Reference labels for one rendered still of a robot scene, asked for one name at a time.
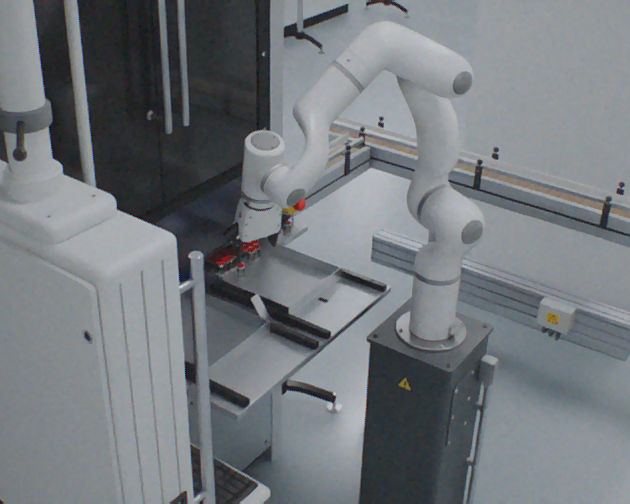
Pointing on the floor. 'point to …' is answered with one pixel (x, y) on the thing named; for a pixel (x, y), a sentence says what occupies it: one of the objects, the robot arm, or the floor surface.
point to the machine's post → (282, 138)
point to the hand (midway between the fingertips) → (254, 245)
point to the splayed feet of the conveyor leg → (313, 393)
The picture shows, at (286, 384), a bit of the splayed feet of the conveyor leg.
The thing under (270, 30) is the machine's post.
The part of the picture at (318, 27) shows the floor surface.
